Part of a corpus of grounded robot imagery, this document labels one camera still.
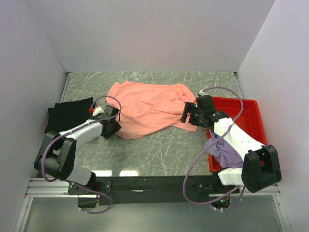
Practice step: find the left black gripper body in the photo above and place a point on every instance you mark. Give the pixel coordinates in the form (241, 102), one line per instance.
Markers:
(115, 128)

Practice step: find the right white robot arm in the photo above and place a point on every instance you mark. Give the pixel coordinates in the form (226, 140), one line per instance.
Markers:
(244, 161)

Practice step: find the lavender t shirt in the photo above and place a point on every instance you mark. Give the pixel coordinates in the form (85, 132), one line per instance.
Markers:
(223, 152)

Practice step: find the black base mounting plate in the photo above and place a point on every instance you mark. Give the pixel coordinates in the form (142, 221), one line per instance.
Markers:
(159, 189)

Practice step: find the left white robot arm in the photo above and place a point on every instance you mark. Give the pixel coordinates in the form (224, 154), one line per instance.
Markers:
(56, 156)

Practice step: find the red plastic bin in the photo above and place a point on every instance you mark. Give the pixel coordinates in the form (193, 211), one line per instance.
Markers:
(249, 121)

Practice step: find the folded black t shirt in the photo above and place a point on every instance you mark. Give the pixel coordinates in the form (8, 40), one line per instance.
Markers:
(68, 115)

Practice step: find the salmon pink t shirt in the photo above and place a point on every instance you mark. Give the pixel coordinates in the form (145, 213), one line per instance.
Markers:
(148, 108)

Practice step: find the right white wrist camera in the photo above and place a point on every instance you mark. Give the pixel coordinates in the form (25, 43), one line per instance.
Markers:
(202, 93)

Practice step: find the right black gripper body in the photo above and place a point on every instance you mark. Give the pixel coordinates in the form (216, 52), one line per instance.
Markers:
(197, 121)

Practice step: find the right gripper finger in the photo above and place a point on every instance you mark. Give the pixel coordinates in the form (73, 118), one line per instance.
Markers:
(190, 108)
(186, 117)

